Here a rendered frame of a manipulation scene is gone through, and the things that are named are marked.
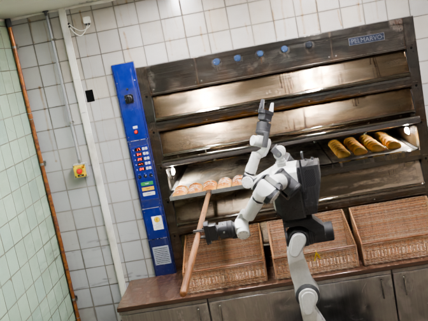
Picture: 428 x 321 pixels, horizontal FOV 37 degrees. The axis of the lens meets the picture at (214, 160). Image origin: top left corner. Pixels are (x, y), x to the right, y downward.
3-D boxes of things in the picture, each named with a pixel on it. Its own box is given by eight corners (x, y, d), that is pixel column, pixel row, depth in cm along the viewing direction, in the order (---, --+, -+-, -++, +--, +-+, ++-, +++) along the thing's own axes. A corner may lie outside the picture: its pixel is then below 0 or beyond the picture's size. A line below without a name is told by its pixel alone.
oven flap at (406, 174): (177, 226, 465) (173, 199, 468) (424, 185, 450) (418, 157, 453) (176, 226, 460) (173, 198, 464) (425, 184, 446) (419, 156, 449)
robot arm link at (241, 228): (226, 232, 325) (248, 228, 324) (225, 217, 334) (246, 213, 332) (230, 246, 332) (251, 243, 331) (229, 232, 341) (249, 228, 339)
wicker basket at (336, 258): (271, 256, 464) (265, 221, 459) (348, 244, 460) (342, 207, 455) (275, 281, 416) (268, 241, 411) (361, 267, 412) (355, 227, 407)
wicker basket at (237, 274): (190, 270, 468) (183, 234, 464) (266, 257, 464) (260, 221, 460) (185, 295, 421) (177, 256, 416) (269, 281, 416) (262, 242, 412)
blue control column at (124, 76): (192, 262, 669) (151, 59, 634) (207, 260, 668) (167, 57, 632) (170, 348, 480) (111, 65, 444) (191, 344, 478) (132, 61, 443)
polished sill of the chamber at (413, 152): (172, 195, 468) (171, 190, 467) (418, 153, 453) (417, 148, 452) (171, 197, 462) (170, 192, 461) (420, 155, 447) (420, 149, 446)
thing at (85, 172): (77, 176, 463) (74, 163, 461) (90, 174, 462) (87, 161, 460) (74, 179, 455) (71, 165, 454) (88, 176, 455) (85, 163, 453)
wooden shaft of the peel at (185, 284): (187, 297, 254) (185, 290, 253) (179, 299, 254) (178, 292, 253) (211, 196, 422) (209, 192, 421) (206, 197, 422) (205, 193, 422)
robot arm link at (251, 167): (253, 153, 403) (244, 181, 408) (246, 155, 394) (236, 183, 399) (268, 160, 398) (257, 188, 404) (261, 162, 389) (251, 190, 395)
